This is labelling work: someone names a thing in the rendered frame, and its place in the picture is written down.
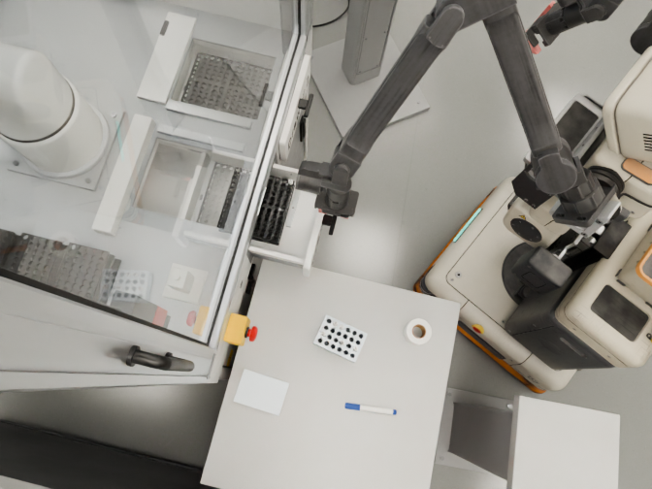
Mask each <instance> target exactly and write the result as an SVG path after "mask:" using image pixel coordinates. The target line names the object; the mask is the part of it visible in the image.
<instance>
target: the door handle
mask: <svg viewBox="0 0 652 489"><path fill-rule="evenodd" d="M136 364H137V365H141V366H145V367H149V368H153V369H157V370H162V371H175V372H191V371H193V370H194V368H195V365H194V363H193V362H192V361H190V360H186V359H182V358H178V357H175V356H173V353H172V352H167V353H166V355H165V356H162V355H157V354H153V353H149V352H145V351H141V349H140V347H139V346H137V345H133V346H132V347H131V348H130V350H129V352H128V354H127V358H126V366H129V367H134V366H135V365H136Z"/></svg>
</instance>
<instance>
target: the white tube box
mask: <svg viewBox="0 0 652 489"><path fill-rule="evenodd" d="M335 321H337V322H338V326H336V327H335V326H334V325H333V323H334V322H335ZM341 325H343V326H344V328H343V329H342V330H341V329H340V326H341ZM321 332H325V336H324V337H322V336H321ZM367 335H368V334H367V333H365V332H362V331H360V330H358V329H356V328H354V327H352V326H350V325H347V324H345V323H343V322H341V321H339V320H338V319H336V318H333V317H331V316H329V315H327V314H326V316H325V318H324V320H323V322H322V324H321V327H320V329H319V331H318V333H317V335H316V337H315V340H314V342H313V343H314V344H315V345H317V346H319V347H321V348H324V349H326V350H328V351H330V352H332V353H334V354H336V355H338V356H340V357H342V358H344V359H346V360H348V361H350V362H352V363H355V362H356V360H357V357H358V355H359V353H360V351H361V348H362V346H363V344H364V341H365V339H366V337H367ZM341 341H344V342H345V344H344V345H341V344H340V342H341ZM354 346H357V347H358V350H357V351H353V347H354Z"/></svg>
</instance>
